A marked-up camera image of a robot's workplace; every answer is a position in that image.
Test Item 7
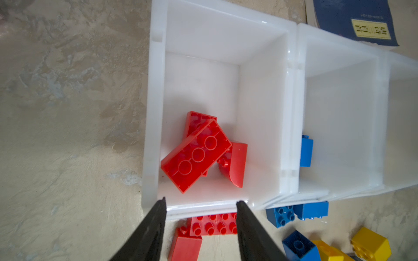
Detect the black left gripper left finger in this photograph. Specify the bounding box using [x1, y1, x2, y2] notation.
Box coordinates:
[111, 198, 167, 261]

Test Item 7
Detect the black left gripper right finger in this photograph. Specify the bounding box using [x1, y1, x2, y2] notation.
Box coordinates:
[236, 201, 287, 261]

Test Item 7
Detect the red small lego brick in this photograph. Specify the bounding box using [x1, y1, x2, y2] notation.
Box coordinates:
[168, 226, 202, 261]

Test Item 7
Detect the red long lego brick top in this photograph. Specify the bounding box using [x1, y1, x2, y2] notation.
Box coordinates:
[187, 213, 237, 237]

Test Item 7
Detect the red long lego brick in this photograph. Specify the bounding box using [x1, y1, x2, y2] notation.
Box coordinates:
[161, 119, 232, 194]
[187, 213, 237, 237]

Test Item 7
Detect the blue long lego brick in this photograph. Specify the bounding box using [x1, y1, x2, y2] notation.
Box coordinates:
[293, 201, 329, 220]

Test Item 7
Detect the red curved lego brick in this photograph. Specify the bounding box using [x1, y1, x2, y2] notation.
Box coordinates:
[217, 142, 248, 188]

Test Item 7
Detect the blue small lego brick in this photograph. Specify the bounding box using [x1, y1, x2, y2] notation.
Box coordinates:
[266, 206, 296, 228]

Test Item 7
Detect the yellow lego brick middle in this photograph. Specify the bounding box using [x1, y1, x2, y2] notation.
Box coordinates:
[312, 240, 354, 261]

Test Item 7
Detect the yellow lego brick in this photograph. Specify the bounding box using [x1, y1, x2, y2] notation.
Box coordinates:
[351, 227, 392, 261]
[312, 240, 354, 261]

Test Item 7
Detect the yellow lego brick right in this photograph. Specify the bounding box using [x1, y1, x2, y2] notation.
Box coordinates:
[351, 227, 392, 261]

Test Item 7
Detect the white left bin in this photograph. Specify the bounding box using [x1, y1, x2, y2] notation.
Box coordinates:
[142, 1, 301, 219]

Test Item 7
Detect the white bin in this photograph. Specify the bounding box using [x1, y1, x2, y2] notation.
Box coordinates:
[263, 24, 389, 208]
[142, 1, 301, 219]
[345, 52, 418, 199]

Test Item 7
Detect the white middle bin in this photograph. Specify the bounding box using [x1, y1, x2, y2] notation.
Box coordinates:
[263, 24, 389, 208]

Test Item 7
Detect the white right bin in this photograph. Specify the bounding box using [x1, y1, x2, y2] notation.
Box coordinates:
[345, 52, 418, 199]

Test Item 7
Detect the blue book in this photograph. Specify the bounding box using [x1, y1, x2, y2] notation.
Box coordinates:
[305, 0, 399, 50]

